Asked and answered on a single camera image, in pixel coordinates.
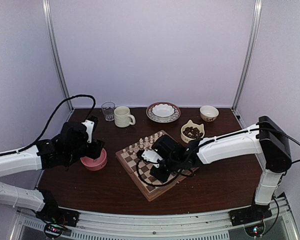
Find white queen chess piece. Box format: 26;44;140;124
144;136;149;147

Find white king chess piece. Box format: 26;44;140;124
139;138;144;148

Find white bishop chess piece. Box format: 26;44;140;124
134;143;139;152

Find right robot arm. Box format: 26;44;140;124
141;116;292;221

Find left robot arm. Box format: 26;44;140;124
0;118;105;222

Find wooden chess board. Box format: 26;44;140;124
115;130;199;202

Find dark chess pieces pile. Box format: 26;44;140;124
182;126;204;140

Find pink cat-ear bowl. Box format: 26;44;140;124
80;148;108;171

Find cream ribbed mug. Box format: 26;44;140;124
114;106;136;128

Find clear drinking glass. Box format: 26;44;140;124
101;101;116;122

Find cream cat-ear bowl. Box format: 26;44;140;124
180;119;205;143

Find white scalloped bowl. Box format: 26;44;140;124
151;103;175;118

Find patterned ceramic plate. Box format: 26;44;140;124
146;102;181;124

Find small white floral bowl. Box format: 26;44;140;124
199;105;219;122

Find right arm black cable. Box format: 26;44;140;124
135;157;196;188

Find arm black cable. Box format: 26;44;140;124
14;94;97;153
135;157;196;188

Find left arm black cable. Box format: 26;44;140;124
14;94;97;153

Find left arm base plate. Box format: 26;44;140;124
35;206;80;227

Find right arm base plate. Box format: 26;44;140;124
229;205;272;226

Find right aluminium frame post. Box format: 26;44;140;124
231;0;263;112

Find aluminium frame post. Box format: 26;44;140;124
231;0;263;112
42;0;70;99

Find aluminium front rail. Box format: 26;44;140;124
8;196;300;240

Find left aluminium frame post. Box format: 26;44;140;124
42;0;70;99

